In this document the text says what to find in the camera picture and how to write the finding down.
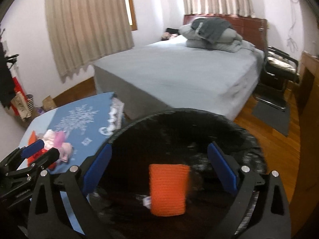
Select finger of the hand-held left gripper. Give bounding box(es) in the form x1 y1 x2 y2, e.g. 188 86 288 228
0 139 45 177
6 148 61 183

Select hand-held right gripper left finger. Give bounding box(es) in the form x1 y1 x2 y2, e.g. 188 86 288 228
27 143 112 239

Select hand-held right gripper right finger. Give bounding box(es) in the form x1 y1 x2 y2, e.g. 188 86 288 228
207 142 292 239

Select red wrapper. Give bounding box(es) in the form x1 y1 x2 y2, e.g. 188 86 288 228
27 149 56 170

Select pink cloth band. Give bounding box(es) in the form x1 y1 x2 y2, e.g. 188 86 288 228
55 131 67 152

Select orange knitted cloth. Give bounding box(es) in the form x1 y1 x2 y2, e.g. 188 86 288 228
149 164 190 216

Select beige tote bag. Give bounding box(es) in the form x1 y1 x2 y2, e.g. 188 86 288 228
11 93 32 120

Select striped bag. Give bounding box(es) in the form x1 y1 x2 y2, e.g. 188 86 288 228
25 94 34 115

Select small brown cardboard box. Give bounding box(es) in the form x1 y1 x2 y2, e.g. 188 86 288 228
42 95 57 111

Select white lace table trim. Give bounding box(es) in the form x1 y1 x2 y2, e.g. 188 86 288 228
100 97 125 136

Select grey floor mat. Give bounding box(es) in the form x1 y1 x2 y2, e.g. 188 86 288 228
252 99 291 137

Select black hanging clothes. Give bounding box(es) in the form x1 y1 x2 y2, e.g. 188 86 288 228
0 25 15 109

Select black metal stand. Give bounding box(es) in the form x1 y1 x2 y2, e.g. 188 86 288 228
6 53 20 66

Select black metal chair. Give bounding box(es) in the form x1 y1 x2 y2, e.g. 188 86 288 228
254 45 301 112

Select grey bed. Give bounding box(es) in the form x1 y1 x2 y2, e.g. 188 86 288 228
93 33 265 121

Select wooden cabinet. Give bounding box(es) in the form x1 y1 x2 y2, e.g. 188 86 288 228
290 51 319 229

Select patterned seat cushion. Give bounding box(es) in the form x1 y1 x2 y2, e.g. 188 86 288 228
268 56 296 71

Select grey pillow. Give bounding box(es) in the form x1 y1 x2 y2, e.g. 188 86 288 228
179 24 243 43
186 38 255 53

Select wide beige curtain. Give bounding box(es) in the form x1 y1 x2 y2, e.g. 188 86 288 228
44 0 135 82

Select wooden headboard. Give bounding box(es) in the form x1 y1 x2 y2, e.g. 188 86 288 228
184 14 268 53

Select pink item on bed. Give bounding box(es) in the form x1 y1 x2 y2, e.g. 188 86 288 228
161 32 178 41

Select black item on bed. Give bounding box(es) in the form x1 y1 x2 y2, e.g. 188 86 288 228
166 27 185 36

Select wooden window frame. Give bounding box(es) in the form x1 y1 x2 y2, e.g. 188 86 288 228
126 0 138 31

